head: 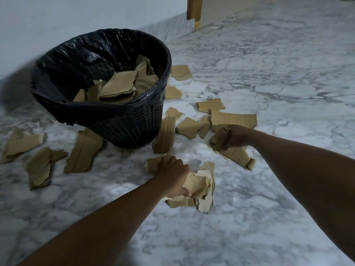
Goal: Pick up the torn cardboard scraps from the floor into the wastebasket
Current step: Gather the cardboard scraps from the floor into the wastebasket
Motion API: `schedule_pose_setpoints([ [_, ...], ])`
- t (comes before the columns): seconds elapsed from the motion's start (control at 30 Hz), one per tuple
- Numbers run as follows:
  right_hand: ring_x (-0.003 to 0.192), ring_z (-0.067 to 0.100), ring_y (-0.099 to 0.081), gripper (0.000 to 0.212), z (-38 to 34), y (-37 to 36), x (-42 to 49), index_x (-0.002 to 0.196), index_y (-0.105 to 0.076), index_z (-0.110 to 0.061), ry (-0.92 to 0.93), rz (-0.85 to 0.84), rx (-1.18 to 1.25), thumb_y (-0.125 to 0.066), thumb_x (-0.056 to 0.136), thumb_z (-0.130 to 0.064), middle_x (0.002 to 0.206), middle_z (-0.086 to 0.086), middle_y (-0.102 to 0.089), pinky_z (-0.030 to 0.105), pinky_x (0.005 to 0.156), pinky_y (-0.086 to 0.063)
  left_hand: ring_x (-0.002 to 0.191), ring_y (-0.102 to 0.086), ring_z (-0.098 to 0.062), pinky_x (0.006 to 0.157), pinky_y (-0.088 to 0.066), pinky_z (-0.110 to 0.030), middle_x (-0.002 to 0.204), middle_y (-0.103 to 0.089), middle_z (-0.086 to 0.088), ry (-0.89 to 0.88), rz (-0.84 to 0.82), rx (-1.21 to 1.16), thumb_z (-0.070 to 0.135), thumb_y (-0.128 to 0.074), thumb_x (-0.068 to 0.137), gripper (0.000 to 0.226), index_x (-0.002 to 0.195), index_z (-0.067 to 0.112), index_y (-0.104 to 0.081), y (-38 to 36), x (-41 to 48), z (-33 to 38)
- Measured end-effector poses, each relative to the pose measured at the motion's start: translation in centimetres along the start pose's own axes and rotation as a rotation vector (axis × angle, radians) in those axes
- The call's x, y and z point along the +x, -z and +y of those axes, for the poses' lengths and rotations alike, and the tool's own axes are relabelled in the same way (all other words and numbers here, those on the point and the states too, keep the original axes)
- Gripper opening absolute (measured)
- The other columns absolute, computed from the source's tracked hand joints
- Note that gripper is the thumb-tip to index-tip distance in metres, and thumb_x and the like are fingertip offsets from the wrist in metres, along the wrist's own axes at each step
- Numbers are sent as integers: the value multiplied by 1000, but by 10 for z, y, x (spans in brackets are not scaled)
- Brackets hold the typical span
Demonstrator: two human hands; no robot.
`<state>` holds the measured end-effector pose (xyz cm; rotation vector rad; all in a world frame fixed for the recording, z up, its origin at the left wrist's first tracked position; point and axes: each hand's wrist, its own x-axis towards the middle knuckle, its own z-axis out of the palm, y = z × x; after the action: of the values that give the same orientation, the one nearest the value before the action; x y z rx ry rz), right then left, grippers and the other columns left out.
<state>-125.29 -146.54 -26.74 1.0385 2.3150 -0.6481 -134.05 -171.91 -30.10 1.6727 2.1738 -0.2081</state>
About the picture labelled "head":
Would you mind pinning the person's left hand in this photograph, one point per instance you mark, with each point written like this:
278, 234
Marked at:
172, 178

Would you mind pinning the person's right hand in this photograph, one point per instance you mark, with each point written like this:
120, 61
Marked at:
238, 137

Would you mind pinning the person's left thumb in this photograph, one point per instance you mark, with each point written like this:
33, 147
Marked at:
185, 194

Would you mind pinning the person's right fingers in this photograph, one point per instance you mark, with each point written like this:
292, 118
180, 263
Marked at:
226, 139

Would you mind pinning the cardboard scrap bundle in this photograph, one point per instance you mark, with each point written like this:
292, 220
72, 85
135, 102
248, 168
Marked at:
203, 185

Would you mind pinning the long torn cardboard scrap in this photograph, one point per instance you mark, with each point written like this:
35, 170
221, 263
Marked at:
238, 156

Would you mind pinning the person's left forearm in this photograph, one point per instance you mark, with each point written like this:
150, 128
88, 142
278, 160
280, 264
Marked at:
105, 227

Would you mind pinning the person's right forearm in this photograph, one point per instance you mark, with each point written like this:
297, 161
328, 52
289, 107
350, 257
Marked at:
310, 174

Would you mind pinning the black mesh waste basket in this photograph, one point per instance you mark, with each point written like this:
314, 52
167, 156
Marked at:
130, 127

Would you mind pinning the scattered torn cardboard pieces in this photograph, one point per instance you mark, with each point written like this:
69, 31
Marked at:
83, 152

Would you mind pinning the pile of binned cardboard pieces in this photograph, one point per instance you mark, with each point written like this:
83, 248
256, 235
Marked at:
118, 84

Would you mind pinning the beige door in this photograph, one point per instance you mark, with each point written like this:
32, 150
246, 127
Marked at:
224, 8

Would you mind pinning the black plastic trash bag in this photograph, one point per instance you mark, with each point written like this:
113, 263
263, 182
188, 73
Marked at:
61, 80

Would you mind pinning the brown wooden door frame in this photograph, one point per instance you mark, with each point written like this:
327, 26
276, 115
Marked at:
194, 9

